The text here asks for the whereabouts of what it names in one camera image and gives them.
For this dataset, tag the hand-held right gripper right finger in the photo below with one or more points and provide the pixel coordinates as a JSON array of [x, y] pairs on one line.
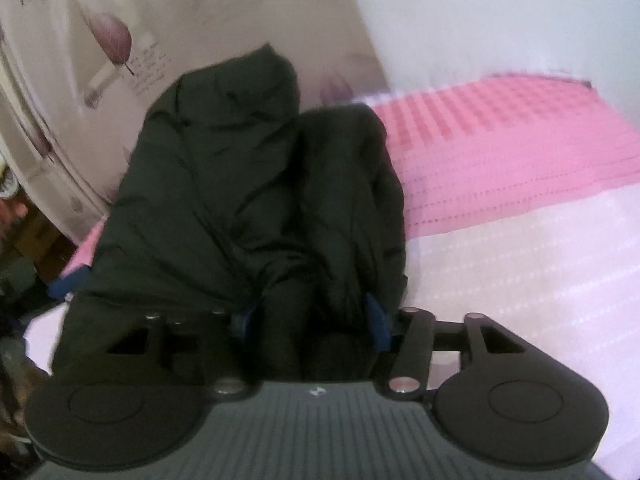
[[377, 325]]

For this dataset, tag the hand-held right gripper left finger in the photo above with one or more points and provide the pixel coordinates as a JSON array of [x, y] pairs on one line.
[[187, 332]]

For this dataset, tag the black garment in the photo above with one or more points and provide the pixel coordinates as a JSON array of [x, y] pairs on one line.
[[240, 200]]

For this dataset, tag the blue cloth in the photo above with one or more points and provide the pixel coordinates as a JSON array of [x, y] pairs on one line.
[[67, 285]]

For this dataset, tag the pale pink bed sheet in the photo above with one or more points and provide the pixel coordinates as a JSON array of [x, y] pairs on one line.
[[520, 280]]

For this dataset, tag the brown wooden furniture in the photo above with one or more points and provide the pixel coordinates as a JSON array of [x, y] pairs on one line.
[[42, 245]]

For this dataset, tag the bright pink checkered blanket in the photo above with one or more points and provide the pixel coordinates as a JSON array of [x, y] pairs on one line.
[[500, 150]]

